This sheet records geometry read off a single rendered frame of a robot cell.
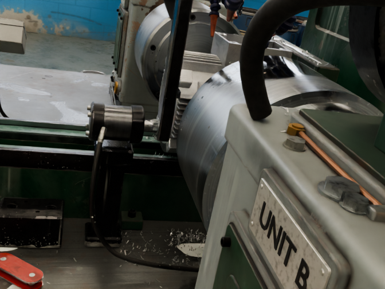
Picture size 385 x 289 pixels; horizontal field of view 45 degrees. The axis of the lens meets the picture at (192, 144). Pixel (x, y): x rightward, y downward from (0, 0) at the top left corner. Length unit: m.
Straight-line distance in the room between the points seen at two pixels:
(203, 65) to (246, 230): 0.51
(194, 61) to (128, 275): 0.38
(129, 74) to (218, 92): 0.73
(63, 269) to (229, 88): 0.38
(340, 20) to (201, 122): 0.50
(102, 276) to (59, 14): 5.76
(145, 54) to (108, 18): 5.37
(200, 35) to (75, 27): 5.39
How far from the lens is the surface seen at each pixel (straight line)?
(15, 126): 0.95
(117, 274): 0.76
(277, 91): 0.53
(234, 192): 0.41
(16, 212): 0.79
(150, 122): 0.73
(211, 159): 0.52
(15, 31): 1.06
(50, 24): 6.42
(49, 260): 0.78
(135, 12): 1.27
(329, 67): 0.79
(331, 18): 1.03
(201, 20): 1.07
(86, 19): 6.41
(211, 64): 0.84
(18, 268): 0.74
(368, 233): 0.26
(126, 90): 1.31
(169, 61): 0.70
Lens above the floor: 1.28
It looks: 22 degrees down
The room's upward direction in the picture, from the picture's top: 11 degrees clockwise
